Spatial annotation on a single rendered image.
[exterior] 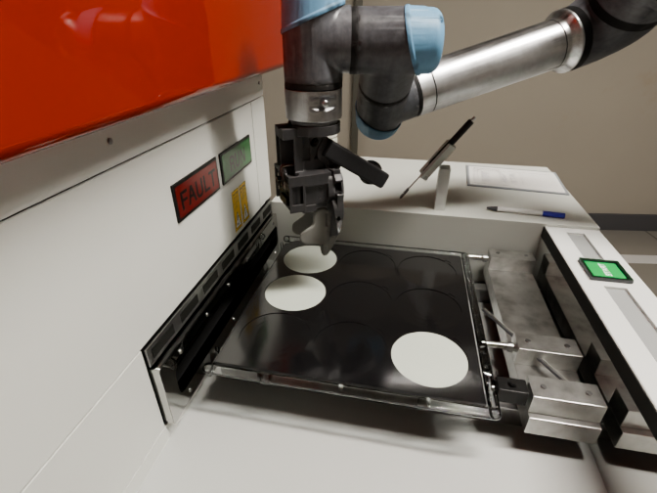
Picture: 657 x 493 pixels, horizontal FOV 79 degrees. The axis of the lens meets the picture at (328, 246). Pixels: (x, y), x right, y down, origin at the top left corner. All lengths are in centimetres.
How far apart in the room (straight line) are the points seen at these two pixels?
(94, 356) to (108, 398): 5
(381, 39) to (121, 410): 50
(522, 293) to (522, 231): 13
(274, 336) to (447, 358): 24
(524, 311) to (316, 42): 51
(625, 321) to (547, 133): 241
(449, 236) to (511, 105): 208
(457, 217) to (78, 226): 63
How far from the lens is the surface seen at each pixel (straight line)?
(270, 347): 57
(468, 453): 59
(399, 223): 81
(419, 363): 56
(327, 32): 52
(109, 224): 42
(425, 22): 53
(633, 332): 62
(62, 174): 38
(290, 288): 68
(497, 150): 289
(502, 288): 77
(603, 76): 304
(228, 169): 63
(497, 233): 83
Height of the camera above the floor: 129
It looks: 30 degrees down
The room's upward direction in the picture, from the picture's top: straight up
